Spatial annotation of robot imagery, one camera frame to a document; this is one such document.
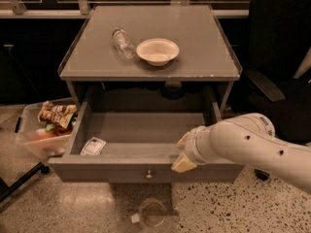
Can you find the black chair leg with caster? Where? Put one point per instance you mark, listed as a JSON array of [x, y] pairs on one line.
[[7, 190]]

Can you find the grey drawer cabinet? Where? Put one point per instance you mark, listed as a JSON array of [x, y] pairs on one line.
[[205, 54]]

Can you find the grey top drawer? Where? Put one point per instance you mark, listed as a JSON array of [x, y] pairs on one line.
[[141, 138]]

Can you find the white paper packet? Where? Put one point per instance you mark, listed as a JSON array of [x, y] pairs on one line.
[[93, 146]]

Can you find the clear lid on floor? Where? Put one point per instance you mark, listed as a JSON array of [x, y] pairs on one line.
[[151, 213]]

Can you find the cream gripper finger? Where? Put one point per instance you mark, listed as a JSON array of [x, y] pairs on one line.
[[183, 164], [182, 142]]

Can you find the brown snack bag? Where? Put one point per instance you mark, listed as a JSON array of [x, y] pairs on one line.
[[57, 114]]

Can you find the white bowl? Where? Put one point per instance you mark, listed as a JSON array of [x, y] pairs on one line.
[[157, 51]]

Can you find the metal window railing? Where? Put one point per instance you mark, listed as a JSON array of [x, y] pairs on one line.
[[48, 13]]

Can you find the clear plastic bin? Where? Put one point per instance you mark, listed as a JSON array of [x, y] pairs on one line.
[[43, 139]]

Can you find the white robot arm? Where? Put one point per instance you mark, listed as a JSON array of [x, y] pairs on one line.
[[247, 140]]

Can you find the black office chair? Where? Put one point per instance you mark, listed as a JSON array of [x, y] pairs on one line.
[[276, 67]]

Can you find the clear plastic bottle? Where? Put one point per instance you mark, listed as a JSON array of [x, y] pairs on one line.
[[123, 44]]

